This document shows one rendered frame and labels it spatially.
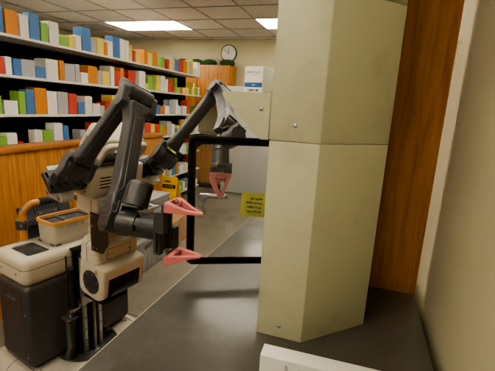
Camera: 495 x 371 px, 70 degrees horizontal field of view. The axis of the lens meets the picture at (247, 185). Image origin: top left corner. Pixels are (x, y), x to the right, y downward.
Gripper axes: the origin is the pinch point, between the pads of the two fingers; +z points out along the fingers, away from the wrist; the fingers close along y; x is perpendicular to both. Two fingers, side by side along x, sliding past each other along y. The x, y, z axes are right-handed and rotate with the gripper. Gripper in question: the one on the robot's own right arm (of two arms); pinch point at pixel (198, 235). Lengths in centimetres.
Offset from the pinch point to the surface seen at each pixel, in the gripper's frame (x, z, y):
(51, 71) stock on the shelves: 187, -234, 49
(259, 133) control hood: 8.9, 9.8, 22.2
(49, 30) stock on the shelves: 188, -234, 83
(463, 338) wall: 8, 55, -15
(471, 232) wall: 16, 55, 5
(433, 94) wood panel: 46, 48, 34
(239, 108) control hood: 8.9, 4.7, 27.2
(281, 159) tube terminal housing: 9.0, 15.0, 17.0
